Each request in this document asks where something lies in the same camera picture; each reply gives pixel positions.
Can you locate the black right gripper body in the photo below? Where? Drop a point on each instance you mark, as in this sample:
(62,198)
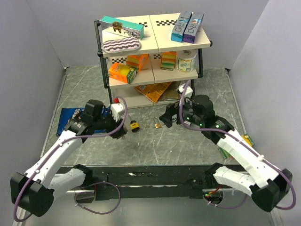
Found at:
(188,115)

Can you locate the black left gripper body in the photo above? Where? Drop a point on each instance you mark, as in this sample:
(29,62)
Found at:
(108,124)

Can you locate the small brass padlock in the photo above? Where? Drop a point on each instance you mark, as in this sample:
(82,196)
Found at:
(157,123)

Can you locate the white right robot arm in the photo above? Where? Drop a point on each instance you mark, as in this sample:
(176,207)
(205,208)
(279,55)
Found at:
(264,182)

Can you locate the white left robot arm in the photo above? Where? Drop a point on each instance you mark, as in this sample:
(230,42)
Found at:
(37,188)

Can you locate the brown seed bag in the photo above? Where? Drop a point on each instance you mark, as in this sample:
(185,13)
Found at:
(171,93)

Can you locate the orange snack packet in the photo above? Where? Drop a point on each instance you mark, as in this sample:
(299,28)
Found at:
(153,91)

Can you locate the blue Doritos chip bag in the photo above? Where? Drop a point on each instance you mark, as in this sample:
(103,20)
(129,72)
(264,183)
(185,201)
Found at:
(70,113)

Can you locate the orange sponge pack on table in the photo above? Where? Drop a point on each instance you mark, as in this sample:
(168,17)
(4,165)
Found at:
(245,137)

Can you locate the orange sponge box front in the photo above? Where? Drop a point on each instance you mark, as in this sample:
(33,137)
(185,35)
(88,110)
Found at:
(123,73)

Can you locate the orange sponge box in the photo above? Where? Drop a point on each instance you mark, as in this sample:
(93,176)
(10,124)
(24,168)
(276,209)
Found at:
(123,73)
(137,61)

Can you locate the toilet paper roll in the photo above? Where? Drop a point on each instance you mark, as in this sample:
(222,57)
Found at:
(185,60)

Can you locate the colourful sponge stack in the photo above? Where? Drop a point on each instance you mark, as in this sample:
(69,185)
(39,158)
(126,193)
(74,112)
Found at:
(168,60)

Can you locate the beige three-tier shelf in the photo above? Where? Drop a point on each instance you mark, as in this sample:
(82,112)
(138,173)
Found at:
(156,40)

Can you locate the orange sponge box rear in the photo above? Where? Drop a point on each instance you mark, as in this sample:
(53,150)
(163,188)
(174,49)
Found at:
(137,61)

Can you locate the blue toothpaste box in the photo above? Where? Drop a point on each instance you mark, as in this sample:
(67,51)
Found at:
(180,26)

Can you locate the purple toothpaste box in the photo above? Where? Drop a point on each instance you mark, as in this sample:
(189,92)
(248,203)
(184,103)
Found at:
(192,27)

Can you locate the teal toothpaste box lying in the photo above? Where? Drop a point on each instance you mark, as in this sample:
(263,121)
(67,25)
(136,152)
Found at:
(122,27)

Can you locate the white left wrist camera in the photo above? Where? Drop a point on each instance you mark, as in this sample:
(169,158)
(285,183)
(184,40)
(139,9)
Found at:
(117,109)

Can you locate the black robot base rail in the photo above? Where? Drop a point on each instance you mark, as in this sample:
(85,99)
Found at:
(156,181)

